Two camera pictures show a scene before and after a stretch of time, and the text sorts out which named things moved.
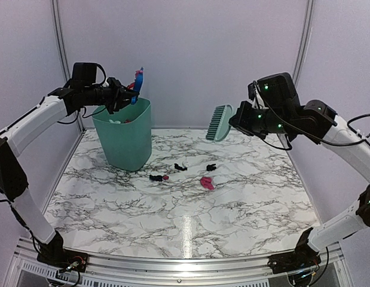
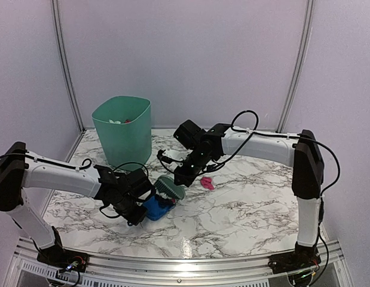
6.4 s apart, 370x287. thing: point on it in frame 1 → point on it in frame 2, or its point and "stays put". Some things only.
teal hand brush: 219,125 → 165,183
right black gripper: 240,120 → 187,180
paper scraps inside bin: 119,122 stays put
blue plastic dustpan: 139,79 → 154,211
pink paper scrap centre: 206,182 stays put
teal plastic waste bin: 126,134 stays put
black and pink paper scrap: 158,177 → 167,202
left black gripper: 118,92 → 136,218
